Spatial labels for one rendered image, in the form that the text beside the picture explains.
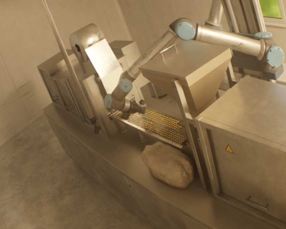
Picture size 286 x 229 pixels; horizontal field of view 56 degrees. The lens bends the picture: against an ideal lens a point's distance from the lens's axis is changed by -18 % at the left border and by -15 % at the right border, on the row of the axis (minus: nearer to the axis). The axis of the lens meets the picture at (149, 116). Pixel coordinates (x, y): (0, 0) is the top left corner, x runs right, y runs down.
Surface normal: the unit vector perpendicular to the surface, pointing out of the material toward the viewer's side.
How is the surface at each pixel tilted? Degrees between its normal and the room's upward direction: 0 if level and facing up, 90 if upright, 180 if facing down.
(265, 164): 90
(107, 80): 90
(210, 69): 90
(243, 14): 90
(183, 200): 0
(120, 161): 0
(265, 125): 0
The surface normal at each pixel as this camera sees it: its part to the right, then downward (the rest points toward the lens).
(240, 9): -0.71, 0.54
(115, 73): 0.59, 0.24
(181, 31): -0.19, 0.50
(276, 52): 0.02, 0.55
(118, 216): -0.31, -0.81
